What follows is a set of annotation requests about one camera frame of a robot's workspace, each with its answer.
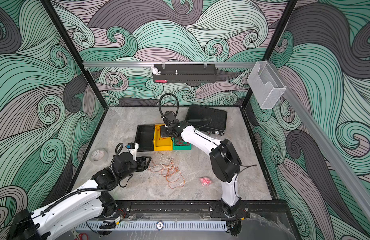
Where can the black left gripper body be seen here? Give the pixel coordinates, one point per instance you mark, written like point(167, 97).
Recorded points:
point(140, 164)

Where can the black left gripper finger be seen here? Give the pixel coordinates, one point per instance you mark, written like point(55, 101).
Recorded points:
point(145, 165)
point(147, 160)

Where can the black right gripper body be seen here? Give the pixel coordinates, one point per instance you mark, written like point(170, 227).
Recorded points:
point(166, 130)

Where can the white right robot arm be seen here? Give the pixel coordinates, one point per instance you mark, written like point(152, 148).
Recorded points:
point(224, 158)

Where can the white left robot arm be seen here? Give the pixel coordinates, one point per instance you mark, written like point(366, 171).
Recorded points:
point(90, 200)

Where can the green plastic bin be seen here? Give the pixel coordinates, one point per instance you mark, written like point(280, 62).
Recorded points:
point(180, 145)

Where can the yellow plastic bin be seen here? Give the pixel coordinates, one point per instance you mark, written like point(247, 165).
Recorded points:
point(161, 143)

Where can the black plastic bin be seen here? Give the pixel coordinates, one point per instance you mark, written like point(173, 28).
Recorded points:
point(145, 138)

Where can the black ribbed carrying case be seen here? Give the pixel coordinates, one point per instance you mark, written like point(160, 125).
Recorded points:
point(209, 120)

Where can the pink crumpled object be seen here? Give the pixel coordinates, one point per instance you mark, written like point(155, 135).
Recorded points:
point(205, 181)

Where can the small white figurine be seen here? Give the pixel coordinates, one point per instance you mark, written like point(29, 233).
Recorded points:
point(155, 70)

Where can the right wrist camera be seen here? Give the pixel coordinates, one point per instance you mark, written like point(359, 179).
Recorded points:
point(170, 118)

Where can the black wall shelf tray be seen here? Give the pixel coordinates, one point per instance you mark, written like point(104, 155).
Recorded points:
point(186, 73)

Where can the white slotted cable duct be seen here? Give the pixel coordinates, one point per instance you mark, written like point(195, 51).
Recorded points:
point(167, 225)

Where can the red handled scissors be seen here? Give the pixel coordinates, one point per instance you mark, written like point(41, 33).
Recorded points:
point(79, 236)

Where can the aluminium wall rail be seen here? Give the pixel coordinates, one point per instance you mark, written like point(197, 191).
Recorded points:
point(131, 64)

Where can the clear acrylic wall holder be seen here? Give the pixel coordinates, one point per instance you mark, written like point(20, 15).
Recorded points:
point(266, 84)

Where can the black corner frame post left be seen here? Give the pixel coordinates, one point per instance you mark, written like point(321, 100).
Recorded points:
point(72, 49)

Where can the black corner frame post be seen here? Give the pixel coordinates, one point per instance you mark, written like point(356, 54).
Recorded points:
point(280, 27)
point(72, 49)

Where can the black corner frame post right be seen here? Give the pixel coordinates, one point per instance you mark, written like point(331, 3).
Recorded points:
point(280, 27)

